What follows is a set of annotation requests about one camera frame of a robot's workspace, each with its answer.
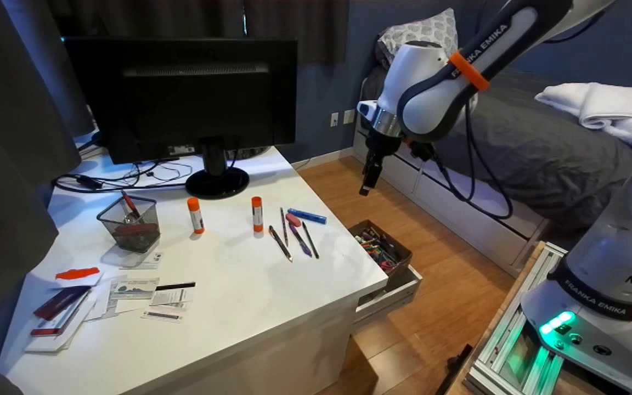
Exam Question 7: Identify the blue marker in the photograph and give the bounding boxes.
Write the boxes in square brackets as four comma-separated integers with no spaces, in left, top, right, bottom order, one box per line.
[287,208,328,225]

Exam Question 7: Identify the white desk drawer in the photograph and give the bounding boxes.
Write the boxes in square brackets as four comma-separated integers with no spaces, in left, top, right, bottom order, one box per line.
[352,262,423,331]

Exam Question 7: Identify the heap of pens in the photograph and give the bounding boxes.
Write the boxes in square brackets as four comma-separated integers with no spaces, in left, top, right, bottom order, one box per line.
[354,228,402,273]

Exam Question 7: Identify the patterned pillow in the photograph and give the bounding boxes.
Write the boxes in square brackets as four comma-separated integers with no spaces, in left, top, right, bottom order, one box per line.
[375,8,459,69]

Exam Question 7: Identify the brown box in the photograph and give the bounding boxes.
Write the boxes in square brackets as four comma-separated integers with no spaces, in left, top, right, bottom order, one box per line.
[347,219,413,292]

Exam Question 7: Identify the black pen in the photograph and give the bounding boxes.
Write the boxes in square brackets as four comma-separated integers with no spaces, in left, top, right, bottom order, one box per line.
[301,221,320,259]

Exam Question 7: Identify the purple pen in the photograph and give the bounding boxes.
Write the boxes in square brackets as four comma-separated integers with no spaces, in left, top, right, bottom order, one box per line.
[289,222,313,258]

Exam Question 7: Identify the dark pen with silver tip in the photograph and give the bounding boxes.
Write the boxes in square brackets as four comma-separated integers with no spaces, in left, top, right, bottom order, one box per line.
[268,225,294,263]

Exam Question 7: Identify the bed with grey cover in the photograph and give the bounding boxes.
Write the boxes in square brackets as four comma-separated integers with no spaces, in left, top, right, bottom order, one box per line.
[352,65,632,278]

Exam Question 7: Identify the black computer monitor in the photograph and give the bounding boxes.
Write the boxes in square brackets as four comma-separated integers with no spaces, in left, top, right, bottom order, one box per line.
[64,37,298,200]

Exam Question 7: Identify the dark brown curtain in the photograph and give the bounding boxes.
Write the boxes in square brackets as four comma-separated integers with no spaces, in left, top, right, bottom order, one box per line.
[47,0,351,64]

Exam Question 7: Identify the folded white blanket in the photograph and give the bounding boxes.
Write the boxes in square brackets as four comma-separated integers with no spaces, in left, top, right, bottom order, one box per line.
[534,82,632,150]

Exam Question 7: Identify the black object on floor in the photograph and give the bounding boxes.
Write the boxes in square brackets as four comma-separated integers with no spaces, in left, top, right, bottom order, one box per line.
[436,343,474,395]

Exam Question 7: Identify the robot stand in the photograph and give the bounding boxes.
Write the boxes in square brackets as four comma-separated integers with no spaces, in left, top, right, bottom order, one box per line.
[467,241,632,395]

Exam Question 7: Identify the red pen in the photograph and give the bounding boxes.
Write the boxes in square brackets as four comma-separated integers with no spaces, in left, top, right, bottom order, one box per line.
[121,190,142,220]

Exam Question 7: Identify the white receipt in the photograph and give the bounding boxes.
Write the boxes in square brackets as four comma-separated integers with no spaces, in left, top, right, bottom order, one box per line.
[149,287,194,307]

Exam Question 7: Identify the small white card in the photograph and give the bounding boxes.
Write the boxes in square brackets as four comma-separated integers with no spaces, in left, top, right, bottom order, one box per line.
[120,252,163,270]

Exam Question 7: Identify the black mesh pen holder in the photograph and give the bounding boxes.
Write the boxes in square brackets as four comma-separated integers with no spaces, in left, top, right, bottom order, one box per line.
[97,196,161,254]

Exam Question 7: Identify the small printed card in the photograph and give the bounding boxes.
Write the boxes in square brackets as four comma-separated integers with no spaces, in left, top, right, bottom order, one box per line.
[140,307,185,323]

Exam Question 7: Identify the printed picture card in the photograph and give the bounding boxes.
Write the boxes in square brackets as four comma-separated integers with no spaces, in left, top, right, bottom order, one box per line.
[110,277,161,300]

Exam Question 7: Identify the orange flat object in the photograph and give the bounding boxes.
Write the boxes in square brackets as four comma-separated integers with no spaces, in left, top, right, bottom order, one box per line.
[55,267,101,281]

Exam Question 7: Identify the dark red booklet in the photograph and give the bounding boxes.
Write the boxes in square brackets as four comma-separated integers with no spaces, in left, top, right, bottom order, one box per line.
[33,285,92,322]

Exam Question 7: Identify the stack of white papers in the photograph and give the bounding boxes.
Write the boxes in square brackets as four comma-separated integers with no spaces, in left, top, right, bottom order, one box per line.
[24,272,116,353]

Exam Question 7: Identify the grey curtain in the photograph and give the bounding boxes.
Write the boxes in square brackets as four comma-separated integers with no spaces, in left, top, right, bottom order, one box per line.
[0,0,96,395]

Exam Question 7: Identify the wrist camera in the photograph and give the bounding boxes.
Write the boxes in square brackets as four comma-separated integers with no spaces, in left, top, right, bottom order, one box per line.
[407,140,438,163]

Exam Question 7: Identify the black cable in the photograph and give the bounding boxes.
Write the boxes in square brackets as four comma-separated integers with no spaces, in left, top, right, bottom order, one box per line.
[52,144,240,194]

